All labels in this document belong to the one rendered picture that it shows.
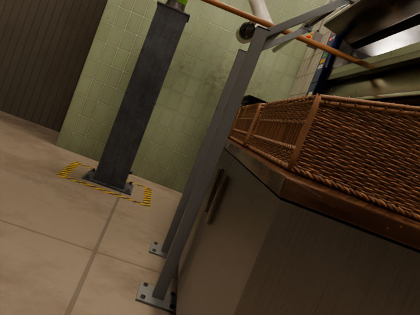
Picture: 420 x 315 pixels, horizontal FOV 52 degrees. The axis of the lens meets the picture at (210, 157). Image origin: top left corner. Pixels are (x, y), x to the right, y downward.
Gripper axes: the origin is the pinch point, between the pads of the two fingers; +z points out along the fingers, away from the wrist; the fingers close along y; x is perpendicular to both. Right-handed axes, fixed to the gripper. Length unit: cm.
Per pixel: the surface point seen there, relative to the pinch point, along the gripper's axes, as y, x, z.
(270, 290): 77, -5, 172
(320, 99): 46, -7, 152
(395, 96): 25, -51, 81
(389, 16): -18, -55, 32
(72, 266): 119, 33, 89
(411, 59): 8, -56, 70
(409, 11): -17, -57, 47
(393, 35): -15, -65, 20
